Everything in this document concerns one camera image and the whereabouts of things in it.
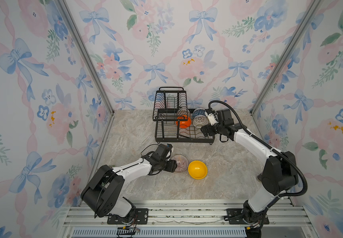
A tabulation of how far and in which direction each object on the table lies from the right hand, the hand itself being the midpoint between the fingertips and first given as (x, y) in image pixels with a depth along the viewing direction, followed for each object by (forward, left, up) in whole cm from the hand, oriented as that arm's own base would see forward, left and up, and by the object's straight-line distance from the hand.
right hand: (208, 124), depth 91 cm
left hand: (-20, +21, -12) cm, 32 cm away
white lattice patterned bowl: (+14, +2, -13) cm, 19 cm away
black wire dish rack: (-1, +21, +3) cm, 21 cm away
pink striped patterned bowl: (-18, +16, -14) cm, 28 cm away
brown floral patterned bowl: (0, +14, +8) cm, 16 cm away
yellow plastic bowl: (-23, +7, -13) cm, 28 cm away
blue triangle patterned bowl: (+21, +3, -10) cm, 23 cm away
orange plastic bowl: (+12, +14, -13) cm, 23 cm away
